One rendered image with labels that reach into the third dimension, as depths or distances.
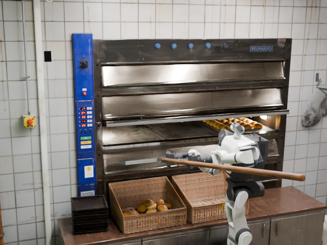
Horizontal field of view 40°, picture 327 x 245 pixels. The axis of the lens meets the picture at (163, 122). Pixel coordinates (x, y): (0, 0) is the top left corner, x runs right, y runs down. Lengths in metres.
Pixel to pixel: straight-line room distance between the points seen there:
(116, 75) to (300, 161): 2.18
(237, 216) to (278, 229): 0.84
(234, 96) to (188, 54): 0.63
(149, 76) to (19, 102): 1.10
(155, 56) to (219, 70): 0.64
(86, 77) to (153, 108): 0.66
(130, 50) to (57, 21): 0.65
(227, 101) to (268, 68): 0.52
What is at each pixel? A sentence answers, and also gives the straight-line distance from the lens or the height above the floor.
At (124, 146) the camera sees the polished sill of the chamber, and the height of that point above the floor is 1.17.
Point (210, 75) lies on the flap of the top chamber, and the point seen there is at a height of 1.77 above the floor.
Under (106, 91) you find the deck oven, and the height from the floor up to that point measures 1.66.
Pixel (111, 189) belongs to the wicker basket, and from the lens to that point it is 3.94.
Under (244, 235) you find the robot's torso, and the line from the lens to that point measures 3.58.
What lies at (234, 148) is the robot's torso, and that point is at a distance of 3.27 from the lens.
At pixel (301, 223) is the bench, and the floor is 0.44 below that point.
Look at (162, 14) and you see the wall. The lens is 3.93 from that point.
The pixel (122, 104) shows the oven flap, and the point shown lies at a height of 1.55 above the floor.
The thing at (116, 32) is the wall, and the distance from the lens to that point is 3.82.
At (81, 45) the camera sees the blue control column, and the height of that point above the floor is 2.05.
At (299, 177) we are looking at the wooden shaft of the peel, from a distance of 1.91.
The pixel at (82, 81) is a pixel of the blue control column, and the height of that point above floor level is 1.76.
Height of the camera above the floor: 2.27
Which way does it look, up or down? 13 degrees down
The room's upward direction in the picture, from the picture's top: 1 degrees clockwise
